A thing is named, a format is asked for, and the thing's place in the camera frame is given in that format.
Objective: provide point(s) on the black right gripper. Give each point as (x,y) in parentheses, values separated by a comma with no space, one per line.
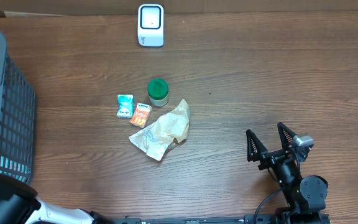
(253,156)

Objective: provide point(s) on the beige paper bag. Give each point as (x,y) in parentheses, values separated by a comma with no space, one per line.
(165,133)

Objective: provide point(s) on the green lid white jar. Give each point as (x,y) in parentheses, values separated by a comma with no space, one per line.
(158,92)

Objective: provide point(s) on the orange tissue pack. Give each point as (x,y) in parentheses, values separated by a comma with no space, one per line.
(141,115)

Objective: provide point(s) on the small teal tissue pack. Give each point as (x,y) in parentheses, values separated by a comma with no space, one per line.
(125,106)

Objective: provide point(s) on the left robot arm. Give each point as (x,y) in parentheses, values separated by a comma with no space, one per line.
(19,204)

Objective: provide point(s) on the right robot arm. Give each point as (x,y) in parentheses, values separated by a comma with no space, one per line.
(305,196)

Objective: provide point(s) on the white barcode scanner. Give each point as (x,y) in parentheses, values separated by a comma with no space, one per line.
(150,25)

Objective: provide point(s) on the grey plastic mesh basket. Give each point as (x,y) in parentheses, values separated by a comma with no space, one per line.
(18,104)

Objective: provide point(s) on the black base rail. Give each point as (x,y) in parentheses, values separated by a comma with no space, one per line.
(247,219)

